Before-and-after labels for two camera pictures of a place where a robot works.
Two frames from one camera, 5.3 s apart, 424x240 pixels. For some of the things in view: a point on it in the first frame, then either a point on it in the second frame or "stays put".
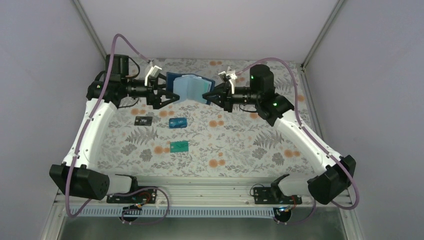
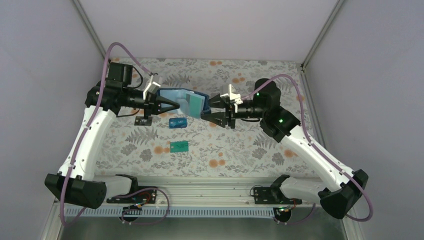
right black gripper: x=224 y=90 -> x=230 y=111
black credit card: x=143 y=120 stays put
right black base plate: x=264 y=195 stays put
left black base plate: x=145 y=196 stays put
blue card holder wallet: x=189 y=86 -> x=191 y=103
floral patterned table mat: x=188 y=139 stays put
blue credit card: x=179 y=122 stays put
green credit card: x=179 y=146 -> x=195 y=104
